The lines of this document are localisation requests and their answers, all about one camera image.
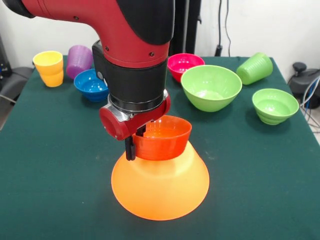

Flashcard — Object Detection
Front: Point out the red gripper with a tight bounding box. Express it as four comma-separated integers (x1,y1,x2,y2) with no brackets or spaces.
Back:
99,93,172,161

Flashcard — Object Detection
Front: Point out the red bowl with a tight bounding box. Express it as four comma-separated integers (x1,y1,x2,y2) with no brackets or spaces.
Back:
132,114,193,161

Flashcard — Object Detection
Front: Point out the large orange bowl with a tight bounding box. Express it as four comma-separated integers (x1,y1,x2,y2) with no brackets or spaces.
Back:
111,138,210,222

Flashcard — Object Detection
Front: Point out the blue ribbed bowl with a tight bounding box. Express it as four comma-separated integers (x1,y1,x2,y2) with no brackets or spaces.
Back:
73,68,110,103

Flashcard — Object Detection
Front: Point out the yellow ribbed cup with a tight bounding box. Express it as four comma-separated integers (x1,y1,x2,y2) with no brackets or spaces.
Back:
33,50,64,88

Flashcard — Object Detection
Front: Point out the pink bowl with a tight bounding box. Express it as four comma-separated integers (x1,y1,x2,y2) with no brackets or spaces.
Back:
166,53,206,83

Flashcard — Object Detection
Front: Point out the large green bowl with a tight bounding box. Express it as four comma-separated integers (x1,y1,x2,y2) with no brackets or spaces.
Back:
180,64,243,113

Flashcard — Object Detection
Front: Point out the purple cup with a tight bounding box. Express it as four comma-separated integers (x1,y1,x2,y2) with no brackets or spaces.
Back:
65,44,94,80

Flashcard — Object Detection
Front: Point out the dark green tablecloth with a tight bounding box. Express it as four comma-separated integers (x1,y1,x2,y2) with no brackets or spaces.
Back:
0,54,320,240

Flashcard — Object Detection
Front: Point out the black chair base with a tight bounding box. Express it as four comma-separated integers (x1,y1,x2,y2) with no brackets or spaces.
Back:
0,32,41,101
287,61,320,110

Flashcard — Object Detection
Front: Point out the green smooth cup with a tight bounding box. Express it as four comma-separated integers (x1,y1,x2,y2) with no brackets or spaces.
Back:
235,51,274,86

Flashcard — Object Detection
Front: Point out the small green ribbed bowl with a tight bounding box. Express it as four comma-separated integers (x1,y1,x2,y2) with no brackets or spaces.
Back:
251,88,300,126

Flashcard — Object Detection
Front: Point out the black wall cable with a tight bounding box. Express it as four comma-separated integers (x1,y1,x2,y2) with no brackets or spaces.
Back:
214,0,232,58

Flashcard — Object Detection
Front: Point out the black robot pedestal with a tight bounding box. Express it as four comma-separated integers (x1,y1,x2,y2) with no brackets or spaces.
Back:
169,0,202,57

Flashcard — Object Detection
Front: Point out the tangle of floor cables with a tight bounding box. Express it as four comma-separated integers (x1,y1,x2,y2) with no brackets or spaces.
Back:
298,74,320,131

